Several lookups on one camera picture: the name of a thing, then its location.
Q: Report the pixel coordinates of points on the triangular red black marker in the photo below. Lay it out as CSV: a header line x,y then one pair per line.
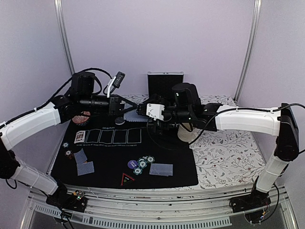
x,y
126,179

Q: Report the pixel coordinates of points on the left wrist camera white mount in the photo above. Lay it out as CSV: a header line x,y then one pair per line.
x,y
114,83

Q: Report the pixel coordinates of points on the right aluminium corner post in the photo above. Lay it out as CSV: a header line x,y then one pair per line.
x,y
249,49

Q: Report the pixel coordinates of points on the aluminium poker chip case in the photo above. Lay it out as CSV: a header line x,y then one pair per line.
x,y
161,83

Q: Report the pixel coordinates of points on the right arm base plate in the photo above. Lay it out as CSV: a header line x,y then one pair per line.
x,y
255,199

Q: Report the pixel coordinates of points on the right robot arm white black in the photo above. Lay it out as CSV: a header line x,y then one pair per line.
x,y
278,121

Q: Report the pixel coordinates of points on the black poker mat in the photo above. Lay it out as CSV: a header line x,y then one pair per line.
x,y
110,147

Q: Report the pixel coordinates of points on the aluminium front rail frame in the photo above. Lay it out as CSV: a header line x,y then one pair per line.
x,y
160,209

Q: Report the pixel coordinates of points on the purple small blind button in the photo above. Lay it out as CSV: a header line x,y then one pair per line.
x,y
132,164

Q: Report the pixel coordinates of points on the face up king card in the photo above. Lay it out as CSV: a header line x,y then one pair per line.
x,y
80,137

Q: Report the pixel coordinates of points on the cream ribbed ceramic mug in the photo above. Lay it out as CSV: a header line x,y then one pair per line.
x,y
186,136

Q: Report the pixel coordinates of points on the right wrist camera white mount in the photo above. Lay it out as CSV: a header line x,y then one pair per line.
x,y
155,111

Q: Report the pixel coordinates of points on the patterned ceramic bowl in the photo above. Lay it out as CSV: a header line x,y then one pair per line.
x,y
82,119

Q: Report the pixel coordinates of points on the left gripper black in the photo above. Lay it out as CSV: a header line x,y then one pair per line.
x,y
115,106

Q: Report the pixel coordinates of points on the blue card player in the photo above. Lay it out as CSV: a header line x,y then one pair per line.
x,y
153,170
80,157

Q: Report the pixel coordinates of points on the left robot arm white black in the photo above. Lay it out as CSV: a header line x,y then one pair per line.
x,y
77,101

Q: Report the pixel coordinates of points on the left aluminium corner post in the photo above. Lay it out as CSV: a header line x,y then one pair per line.
x,y
63,34

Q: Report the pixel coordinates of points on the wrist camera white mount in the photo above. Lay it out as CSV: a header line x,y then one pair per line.
x,y
114,83
155,111

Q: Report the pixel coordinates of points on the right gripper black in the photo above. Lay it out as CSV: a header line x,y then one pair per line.
x,y
159,126

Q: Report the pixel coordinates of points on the clear round dealer button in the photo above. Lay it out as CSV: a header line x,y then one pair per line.
x,y
119,121

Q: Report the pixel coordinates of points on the dark green poker chip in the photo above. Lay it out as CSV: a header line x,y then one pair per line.
x,y
65,145

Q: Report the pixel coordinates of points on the red brown poker chip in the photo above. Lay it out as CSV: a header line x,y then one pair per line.
x,y
69,154

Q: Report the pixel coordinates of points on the aluminium corner post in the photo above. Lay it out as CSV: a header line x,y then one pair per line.
x,y
249,49
63,34

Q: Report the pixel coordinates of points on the blue card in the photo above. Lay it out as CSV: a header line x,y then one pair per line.
x,y
168,169
85,168

